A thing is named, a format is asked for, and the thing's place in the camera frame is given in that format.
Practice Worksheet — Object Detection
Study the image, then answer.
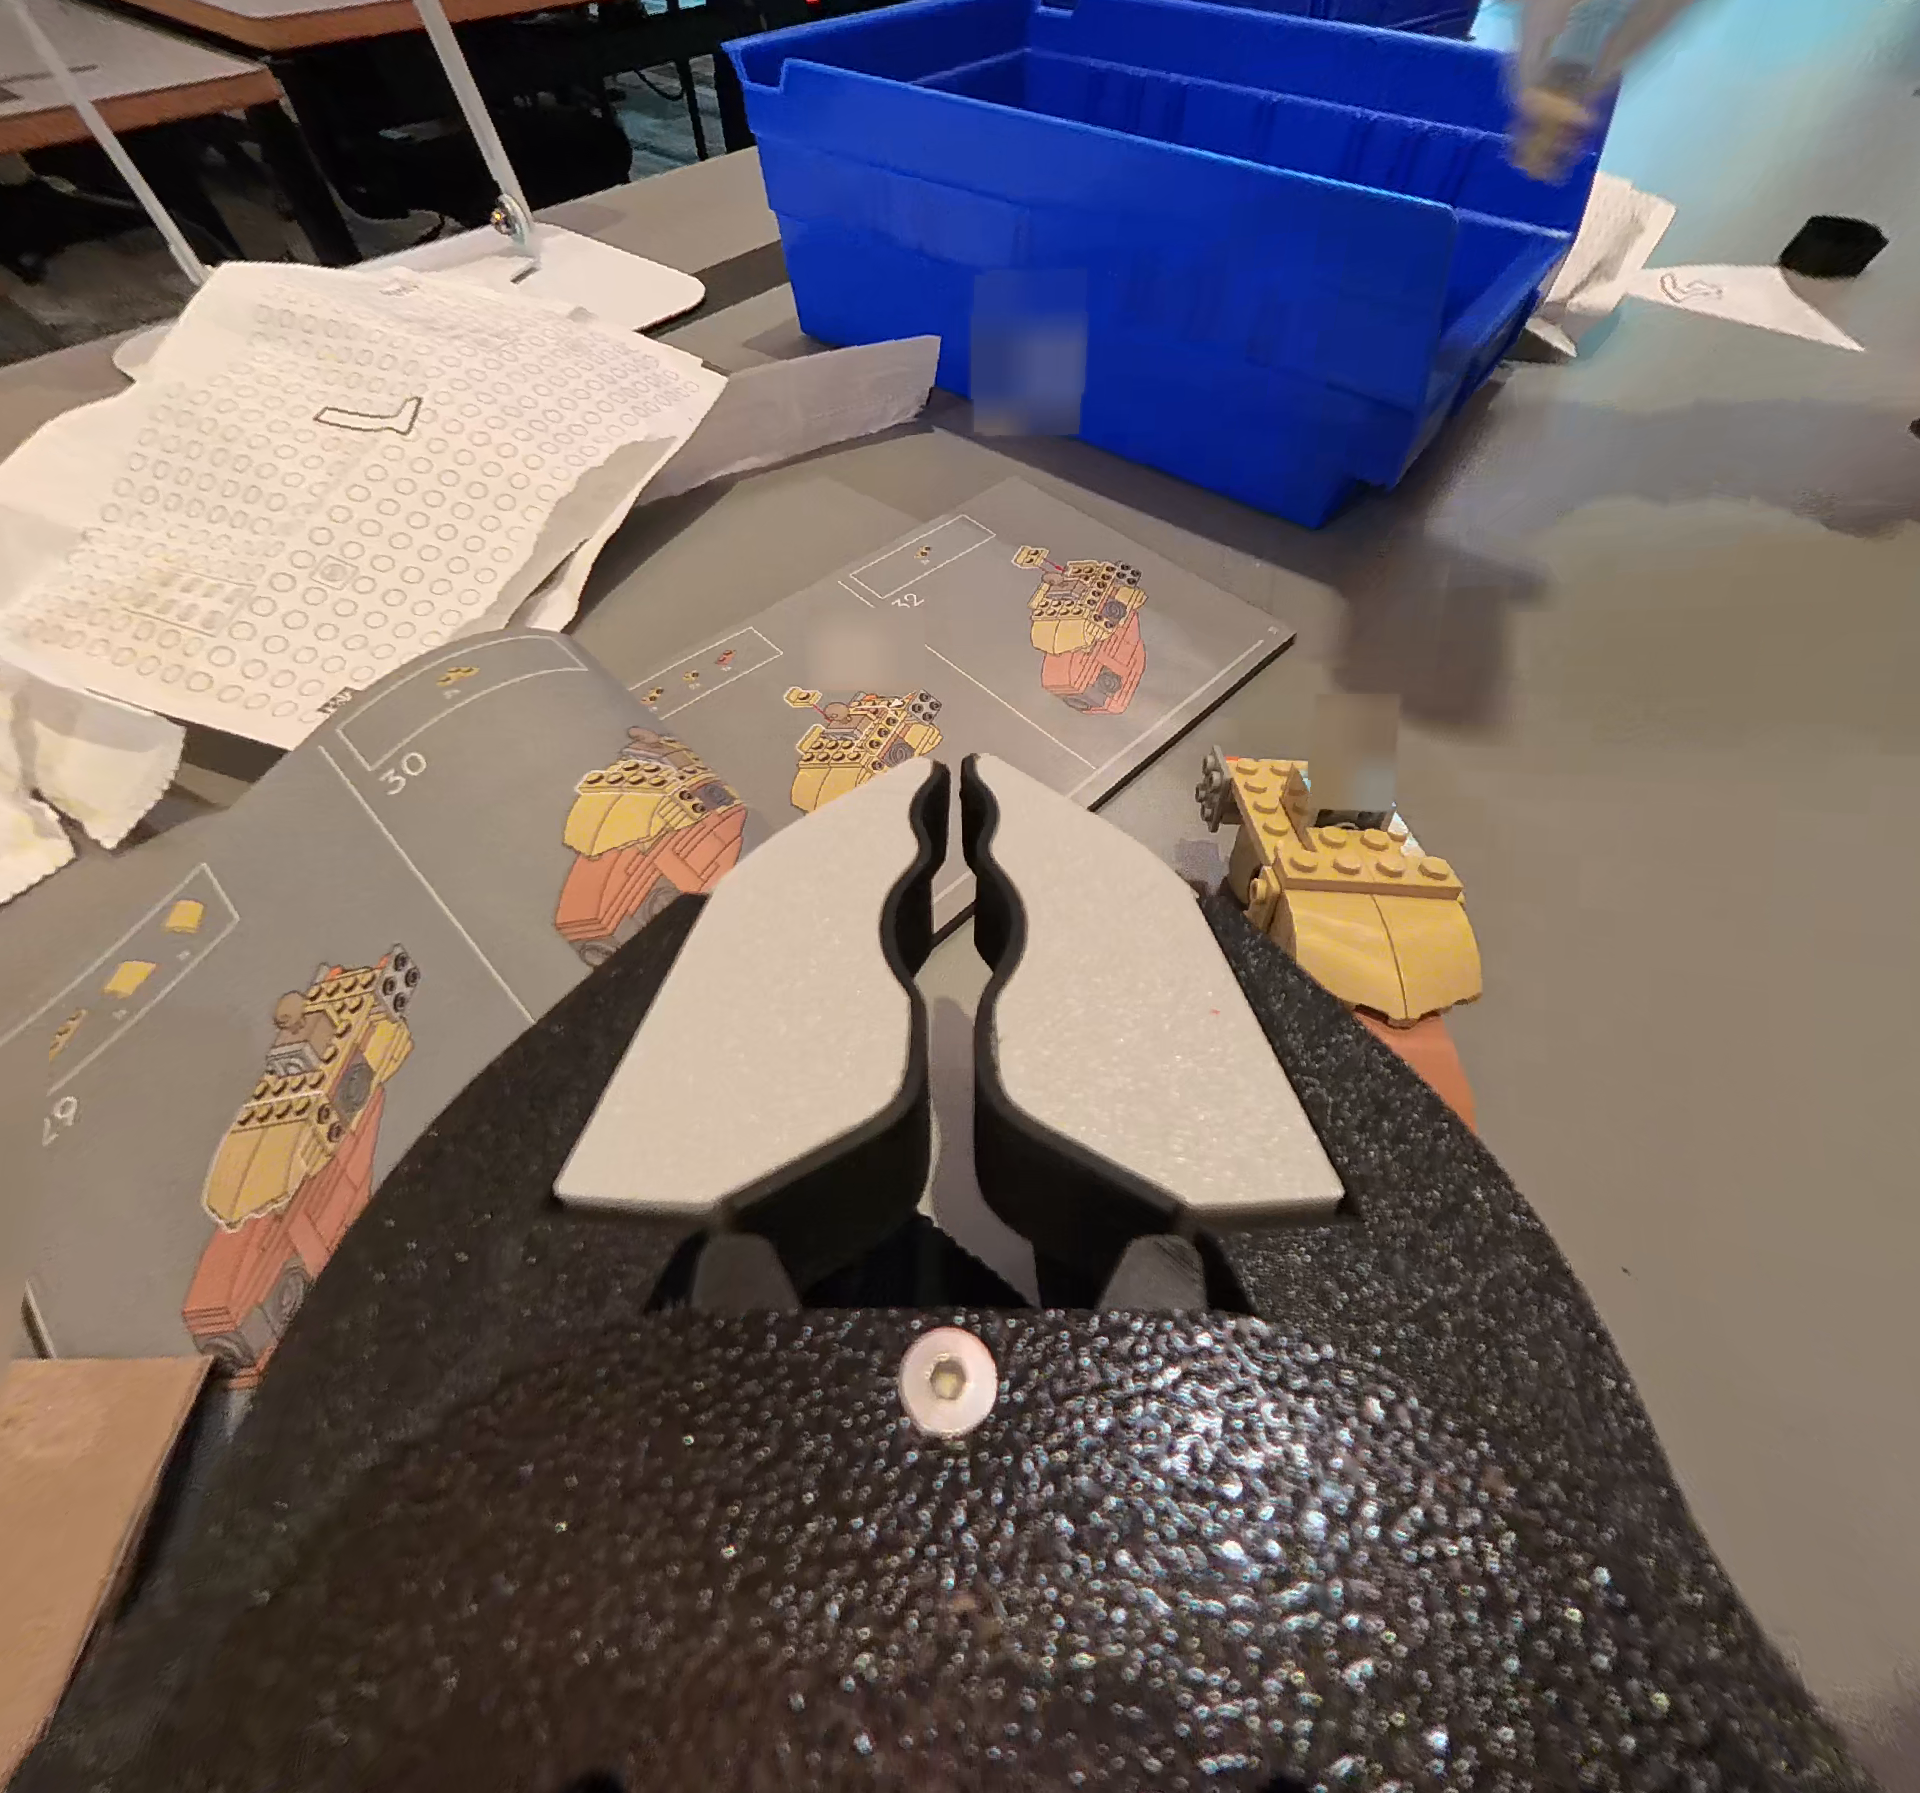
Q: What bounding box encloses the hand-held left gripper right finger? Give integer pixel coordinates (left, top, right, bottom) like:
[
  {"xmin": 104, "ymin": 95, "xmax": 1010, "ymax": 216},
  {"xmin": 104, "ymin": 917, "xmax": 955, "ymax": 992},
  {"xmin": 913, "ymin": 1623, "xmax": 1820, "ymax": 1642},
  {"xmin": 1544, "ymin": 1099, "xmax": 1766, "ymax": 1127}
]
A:
[{"xmin": 961, "ymin": 752, "xmax": 1349, "ymax": 1218}]

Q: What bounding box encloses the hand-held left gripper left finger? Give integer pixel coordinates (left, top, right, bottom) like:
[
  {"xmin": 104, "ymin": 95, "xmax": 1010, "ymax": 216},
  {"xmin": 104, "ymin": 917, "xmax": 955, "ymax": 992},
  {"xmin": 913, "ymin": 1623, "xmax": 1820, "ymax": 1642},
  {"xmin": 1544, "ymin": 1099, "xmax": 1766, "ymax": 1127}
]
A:
[{"xmin": 552, "ymin": 754, "xmax": 955, "ymax": 1216}]

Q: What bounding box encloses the small tan brick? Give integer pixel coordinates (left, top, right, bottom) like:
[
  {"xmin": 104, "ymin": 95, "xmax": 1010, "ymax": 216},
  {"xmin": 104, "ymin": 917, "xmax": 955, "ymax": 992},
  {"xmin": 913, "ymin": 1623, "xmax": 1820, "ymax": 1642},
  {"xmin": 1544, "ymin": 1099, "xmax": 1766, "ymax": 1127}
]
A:
[{"xmin": 1507, "ymin": 80, "xmax": 1603, "ymax": 178}]

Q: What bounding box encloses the tan and brown brick model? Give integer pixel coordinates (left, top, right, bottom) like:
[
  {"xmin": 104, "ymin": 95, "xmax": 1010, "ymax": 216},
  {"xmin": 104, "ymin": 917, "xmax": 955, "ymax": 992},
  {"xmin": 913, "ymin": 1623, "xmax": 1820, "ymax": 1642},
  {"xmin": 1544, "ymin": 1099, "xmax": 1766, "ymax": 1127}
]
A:
[{"xmin": 1194, "ymin": 751, "xmax": 1491, "ymax": 1138}]

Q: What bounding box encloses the grey instruction booklet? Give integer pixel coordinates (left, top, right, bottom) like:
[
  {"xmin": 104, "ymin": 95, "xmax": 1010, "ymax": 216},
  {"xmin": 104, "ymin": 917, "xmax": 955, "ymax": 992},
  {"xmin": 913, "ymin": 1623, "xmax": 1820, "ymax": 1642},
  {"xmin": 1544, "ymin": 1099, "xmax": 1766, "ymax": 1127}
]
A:
[{"xmin": 0, "ymin": 477, "xmax": 1297, "ymax": 1391}]

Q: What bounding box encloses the grey desk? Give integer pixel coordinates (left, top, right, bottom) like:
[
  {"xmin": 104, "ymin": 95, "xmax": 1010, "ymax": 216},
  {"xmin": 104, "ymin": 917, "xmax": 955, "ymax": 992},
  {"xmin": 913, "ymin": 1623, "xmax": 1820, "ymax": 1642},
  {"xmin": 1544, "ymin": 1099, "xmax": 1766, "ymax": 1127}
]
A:
[{"xmin": 0, "ymin": 0, "xmax": 1920, "ymax": 1793}]

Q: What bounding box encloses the small black object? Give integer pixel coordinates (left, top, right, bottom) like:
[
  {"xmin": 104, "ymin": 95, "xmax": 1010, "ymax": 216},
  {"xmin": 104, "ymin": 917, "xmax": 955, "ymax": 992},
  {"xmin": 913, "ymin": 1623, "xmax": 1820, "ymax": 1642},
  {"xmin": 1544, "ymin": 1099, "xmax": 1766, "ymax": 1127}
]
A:
[{"xmin": 1780, "ymin": 215, "xmax": 1893, "ymax": 282}]

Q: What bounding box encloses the torn white paper bag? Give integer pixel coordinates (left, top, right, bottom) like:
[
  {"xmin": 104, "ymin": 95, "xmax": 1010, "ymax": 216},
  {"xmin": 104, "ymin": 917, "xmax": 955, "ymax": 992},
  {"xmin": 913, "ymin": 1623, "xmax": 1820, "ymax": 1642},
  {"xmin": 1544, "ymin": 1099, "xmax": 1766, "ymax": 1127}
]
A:
[{"xmin": 0, "ymin": 691, "xmax": 193, "ymax": 913}]

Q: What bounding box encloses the white panel stand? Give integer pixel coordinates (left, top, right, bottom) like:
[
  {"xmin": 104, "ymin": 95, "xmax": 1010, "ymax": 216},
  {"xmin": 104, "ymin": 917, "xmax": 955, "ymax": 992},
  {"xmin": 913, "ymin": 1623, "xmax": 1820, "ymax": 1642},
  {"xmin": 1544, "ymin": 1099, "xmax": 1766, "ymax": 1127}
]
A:
[{"xmin": 0, "ymin": 0, "xmax": 708, "ymax": 380}]

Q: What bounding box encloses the brown cardboard piece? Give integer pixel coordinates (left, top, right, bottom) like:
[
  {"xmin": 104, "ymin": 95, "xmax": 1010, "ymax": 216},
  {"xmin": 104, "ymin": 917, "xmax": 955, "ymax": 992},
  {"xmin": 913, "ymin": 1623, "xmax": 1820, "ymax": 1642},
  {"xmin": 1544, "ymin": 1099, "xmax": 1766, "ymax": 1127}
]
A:
[{"xmin": 0, "ymin": 1354, "xmax": 216, "ymax": 1770}]

